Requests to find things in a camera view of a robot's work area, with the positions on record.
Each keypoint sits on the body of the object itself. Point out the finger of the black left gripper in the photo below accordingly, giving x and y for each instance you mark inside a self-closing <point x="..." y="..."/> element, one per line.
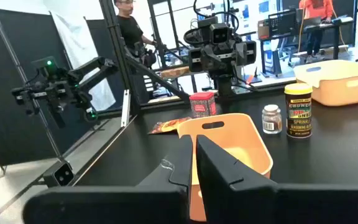
<point x="222" y="59"/>
<point x="208" y="59"/>

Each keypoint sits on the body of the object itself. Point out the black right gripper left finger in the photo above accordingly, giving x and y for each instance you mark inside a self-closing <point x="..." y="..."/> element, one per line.
<point x="120" y="205"/>

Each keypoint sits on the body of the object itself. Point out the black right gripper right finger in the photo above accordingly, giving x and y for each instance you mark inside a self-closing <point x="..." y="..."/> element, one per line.
<point x="259" y="205"/>

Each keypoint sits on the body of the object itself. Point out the red-lid smoked paprika tin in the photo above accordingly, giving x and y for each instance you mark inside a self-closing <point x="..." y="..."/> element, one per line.
<point x="202" y="107"/>

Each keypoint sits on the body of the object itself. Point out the orange spice packet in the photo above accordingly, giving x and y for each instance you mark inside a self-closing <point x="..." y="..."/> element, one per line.
<point x="166" y="126"/>

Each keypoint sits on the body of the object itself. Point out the yellow-lid crunchy onion jar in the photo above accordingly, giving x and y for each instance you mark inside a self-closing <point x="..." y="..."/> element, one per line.
<point x="298" y="115"/>

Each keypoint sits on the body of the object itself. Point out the black robot arm green light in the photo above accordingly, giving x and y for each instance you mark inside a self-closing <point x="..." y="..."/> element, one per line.
<point x="85" y="70"/>

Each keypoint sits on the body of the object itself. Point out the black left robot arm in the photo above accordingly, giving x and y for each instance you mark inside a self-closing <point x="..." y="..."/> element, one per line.
<point x="224" y="84"/>

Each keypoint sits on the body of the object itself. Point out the cardboard box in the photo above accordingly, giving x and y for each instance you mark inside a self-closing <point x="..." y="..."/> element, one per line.
<point x="263" y="29"/>

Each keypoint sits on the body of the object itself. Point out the black computer monitor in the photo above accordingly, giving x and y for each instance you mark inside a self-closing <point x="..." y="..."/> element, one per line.
<point x="283" y="23"/>

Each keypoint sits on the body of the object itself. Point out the orange plastic bin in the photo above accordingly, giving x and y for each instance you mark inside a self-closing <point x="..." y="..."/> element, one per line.
<point x="241" y="146"/>

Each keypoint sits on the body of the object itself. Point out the small clear glass spice jar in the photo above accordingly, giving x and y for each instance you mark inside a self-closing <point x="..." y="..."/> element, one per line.
<point x="271" y="123"/>

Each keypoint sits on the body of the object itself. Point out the person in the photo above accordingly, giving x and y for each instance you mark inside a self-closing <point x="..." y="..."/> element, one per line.
<point x="317" y="7"/>
<point x="129" y="28"/>

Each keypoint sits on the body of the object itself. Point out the black office desk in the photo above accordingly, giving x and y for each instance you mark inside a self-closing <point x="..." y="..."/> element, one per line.
<point x="337" y="26"/>

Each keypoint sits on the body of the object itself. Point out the yellow plastic bin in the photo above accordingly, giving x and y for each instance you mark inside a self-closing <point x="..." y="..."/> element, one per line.
<point x="337" y="90"/>

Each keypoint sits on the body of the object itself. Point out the white fabric screen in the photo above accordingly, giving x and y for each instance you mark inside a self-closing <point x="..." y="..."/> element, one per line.
<point x="79" y="46"/>

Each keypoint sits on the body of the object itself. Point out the black partition panel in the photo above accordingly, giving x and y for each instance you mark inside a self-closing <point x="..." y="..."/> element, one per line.
<point x="11" y="93"/>

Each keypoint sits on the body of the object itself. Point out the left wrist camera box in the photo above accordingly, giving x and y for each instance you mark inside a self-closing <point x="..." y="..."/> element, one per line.
<point x="221" y="34"/>

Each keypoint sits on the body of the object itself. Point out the black diagonal frame brace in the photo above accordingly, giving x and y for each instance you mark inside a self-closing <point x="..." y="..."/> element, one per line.
<point x="157" y="77"/>

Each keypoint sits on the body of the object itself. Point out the black table camera box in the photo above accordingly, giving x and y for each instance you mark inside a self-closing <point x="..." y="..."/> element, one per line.
<point x="59" y="174"/>

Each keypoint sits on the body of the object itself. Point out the black frame post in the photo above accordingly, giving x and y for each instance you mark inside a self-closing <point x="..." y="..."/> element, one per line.
<point x="118" y="56"/>

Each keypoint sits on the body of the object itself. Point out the silver bracket plate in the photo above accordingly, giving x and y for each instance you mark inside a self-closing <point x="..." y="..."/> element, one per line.
<point x="125" y="109"/>

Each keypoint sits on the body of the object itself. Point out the grey slanted frame strut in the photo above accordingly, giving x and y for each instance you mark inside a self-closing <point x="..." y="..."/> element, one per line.
<point x="20" y="77"/>

